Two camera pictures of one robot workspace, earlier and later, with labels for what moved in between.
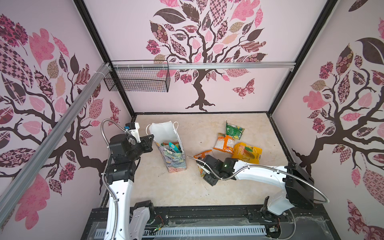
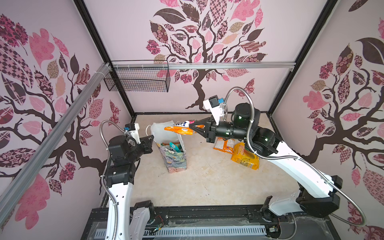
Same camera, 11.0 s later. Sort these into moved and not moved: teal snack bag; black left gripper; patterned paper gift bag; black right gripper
Moved: black right gripper
Not moved: black left gripper; teal snack bag; patterned paper gift bag
